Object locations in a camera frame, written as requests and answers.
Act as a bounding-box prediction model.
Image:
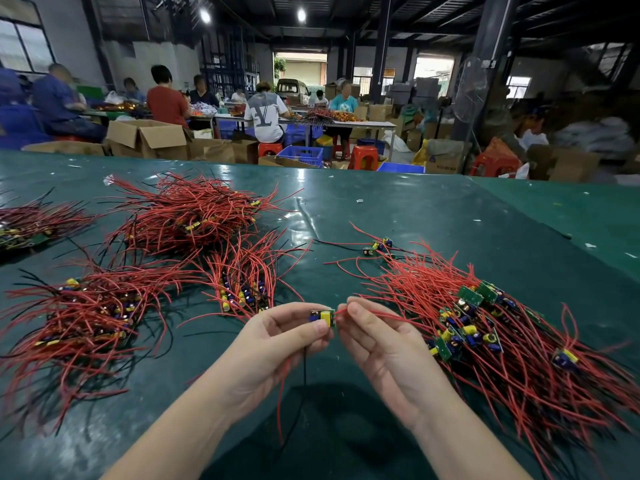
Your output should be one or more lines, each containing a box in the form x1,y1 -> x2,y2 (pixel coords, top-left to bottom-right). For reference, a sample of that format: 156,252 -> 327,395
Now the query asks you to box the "beige van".
274,78 -> 311,107

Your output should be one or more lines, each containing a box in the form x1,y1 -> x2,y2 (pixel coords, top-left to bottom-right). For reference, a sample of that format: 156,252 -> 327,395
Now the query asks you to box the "window with dark frame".
0,0 -> 57,75

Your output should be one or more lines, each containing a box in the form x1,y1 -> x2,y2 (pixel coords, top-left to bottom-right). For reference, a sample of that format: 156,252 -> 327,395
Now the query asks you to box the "person's left forearm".
100,374 -> 263,480

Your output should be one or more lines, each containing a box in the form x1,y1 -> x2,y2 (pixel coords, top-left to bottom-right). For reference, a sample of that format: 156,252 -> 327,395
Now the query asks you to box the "open cardboard box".
105,119 -> 189,161

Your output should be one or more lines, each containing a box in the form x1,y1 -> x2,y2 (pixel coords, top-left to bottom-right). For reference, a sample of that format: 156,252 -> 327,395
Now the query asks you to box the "person's right forearm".
414,395 -> 534,480

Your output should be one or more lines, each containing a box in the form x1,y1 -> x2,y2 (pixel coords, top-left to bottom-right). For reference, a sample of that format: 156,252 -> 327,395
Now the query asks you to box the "black steel pillar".
369,0 -> 395,103
450,0 -> 523,143

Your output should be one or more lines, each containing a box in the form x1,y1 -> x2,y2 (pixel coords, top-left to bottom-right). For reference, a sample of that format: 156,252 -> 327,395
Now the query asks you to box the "black standing fan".
451,56 -> 490,141

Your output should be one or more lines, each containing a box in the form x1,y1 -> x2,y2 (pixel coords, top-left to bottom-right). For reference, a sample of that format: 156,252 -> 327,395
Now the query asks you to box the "flat cardboard box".
22,140 -> 106,156

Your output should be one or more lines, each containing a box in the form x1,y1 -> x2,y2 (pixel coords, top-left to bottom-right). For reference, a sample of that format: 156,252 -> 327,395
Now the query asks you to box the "brown cardboard box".
187,138 -> 236,164
231,139 -> 260,165
526,144 -> 602,183
424,139 -> 467,175

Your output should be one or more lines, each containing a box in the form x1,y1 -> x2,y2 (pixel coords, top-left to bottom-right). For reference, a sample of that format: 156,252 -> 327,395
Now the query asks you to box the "pile of red-wired circuit boards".
0,192 -> 97,256
197,229 -> 312,324
0,257 -> 203,438
324,221 -> 640,476
101,171 -> 302,261

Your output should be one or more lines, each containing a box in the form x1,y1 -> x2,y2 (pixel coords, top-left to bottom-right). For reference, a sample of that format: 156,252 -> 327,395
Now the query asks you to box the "white work table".
214,114 -> 397,161

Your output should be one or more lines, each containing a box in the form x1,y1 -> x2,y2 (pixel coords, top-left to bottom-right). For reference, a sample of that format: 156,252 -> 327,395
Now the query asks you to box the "heap of white bags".
551,116 -> 637,156

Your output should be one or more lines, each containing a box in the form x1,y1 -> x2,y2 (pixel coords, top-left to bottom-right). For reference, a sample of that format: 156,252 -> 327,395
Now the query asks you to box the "small wired driver module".
276,309 -> 351,441
312,236 -> 401,260

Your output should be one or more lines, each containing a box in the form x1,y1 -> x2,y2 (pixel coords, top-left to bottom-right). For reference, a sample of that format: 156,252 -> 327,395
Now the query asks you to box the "person's left hand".
217,302 -> 335,420

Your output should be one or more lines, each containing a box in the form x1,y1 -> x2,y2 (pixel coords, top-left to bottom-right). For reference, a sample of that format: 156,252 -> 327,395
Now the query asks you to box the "person's right hand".
334,296 -> 454,432

